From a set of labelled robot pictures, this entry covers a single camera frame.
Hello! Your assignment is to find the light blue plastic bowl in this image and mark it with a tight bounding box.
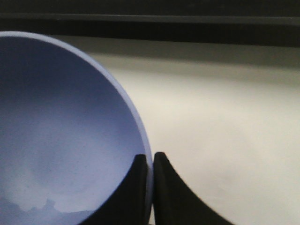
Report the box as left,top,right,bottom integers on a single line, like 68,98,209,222
0,31,153,225

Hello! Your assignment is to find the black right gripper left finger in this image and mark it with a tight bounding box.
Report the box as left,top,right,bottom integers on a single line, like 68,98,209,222
81,154,147,225

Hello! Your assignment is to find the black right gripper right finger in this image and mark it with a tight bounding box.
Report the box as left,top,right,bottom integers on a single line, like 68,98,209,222
153,152,231,225

